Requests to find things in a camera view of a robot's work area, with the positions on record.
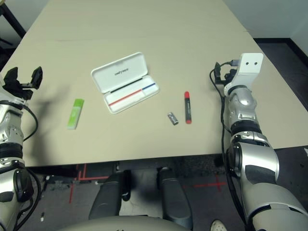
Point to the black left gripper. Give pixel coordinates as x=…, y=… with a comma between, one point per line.
x=22, y=92

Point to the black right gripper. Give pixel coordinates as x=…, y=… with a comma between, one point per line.
x=231, y=75

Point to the red black marker pen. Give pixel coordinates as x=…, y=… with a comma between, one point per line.
x=188, y=108

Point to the green white eraser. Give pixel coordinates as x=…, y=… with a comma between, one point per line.
x=75, y=114

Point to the small silver black cylinder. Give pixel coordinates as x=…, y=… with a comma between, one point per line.
x=172, y=118

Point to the white plastic pencil case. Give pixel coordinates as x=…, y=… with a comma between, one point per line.
x=120, y=72

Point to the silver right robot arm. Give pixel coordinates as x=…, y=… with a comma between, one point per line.
x=243, y=103

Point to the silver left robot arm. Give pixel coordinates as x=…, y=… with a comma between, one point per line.
x=9, y=130

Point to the dark grey robot right leg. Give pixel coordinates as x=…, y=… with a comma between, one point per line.
x=173, y=192

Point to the dark grey robot leg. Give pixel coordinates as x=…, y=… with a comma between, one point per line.
x=173, y=192
x=108, y=192

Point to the dark grey robot left leg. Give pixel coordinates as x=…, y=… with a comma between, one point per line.
x=108, y=192

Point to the white perforated shoe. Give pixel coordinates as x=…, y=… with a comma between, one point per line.
x=218, y=226

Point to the beige robot torso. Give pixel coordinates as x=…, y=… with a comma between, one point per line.
x=120, y=226

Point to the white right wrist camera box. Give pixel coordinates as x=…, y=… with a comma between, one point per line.
x=250, y=63

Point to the black metal furniture frame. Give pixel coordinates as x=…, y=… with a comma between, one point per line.
x=13, y=21

